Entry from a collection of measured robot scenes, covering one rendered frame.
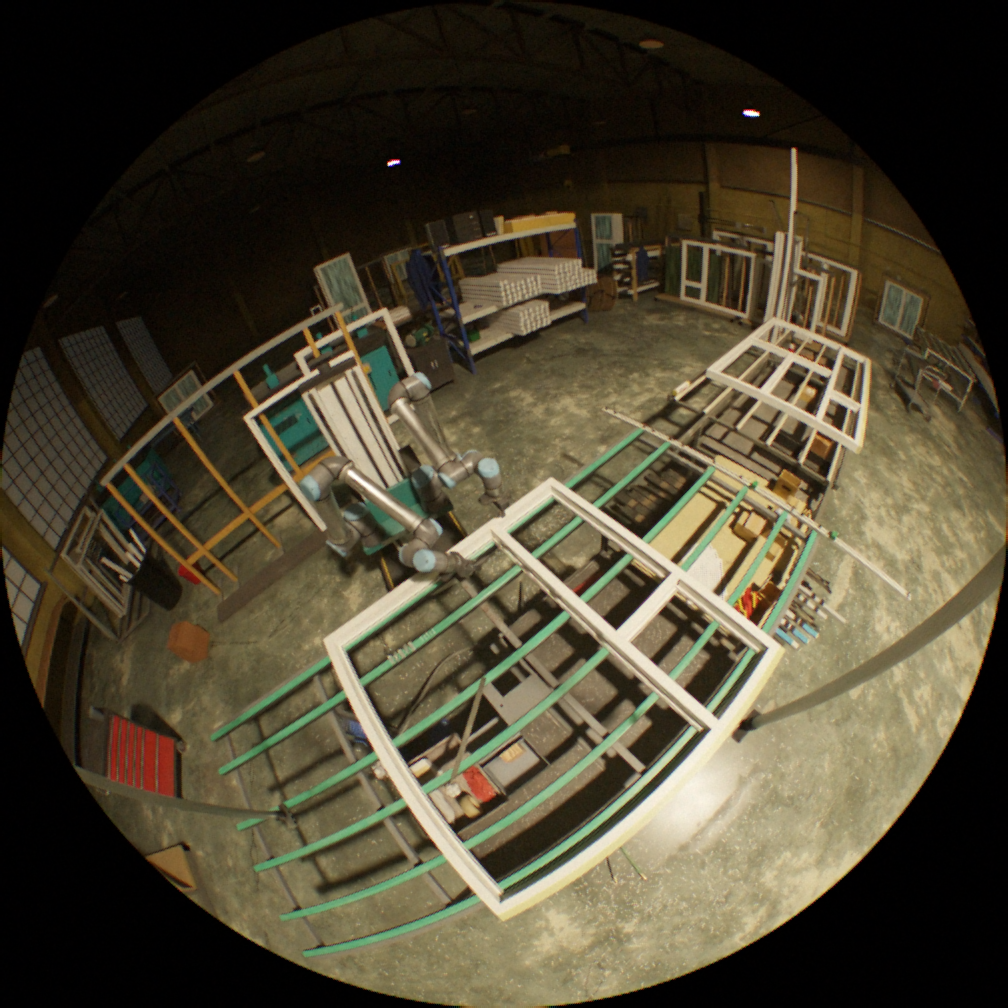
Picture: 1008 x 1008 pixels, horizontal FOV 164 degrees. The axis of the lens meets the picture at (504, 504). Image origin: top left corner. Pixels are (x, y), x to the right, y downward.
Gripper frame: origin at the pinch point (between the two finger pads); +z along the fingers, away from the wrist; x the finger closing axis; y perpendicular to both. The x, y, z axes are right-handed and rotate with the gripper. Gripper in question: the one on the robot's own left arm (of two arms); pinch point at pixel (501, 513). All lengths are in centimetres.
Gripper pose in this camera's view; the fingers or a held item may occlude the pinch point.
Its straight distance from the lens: 181.0
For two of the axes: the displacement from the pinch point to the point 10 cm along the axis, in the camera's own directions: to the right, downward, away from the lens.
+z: 1.9, 6.7, 7.2
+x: -6.0, -5.0, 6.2
